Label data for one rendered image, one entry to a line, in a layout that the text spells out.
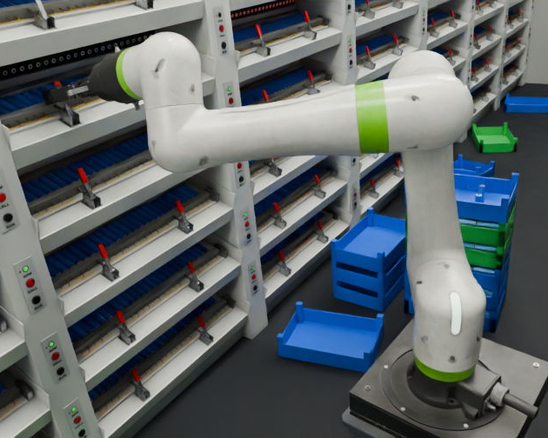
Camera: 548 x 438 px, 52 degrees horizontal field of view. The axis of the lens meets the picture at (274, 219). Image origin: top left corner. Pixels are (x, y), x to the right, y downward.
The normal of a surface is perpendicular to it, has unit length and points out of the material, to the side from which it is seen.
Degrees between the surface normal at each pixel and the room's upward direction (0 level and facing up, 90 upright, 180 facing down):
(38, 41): 108
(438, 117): 85
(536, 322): 0
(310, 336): 0
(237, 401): 0
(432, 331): 91
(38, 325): 90
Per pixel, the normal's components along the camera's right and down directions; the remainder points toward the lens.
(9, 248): 0.81, 0.19
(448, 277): -0.11, -0.87
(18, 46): 0.80, 0.46
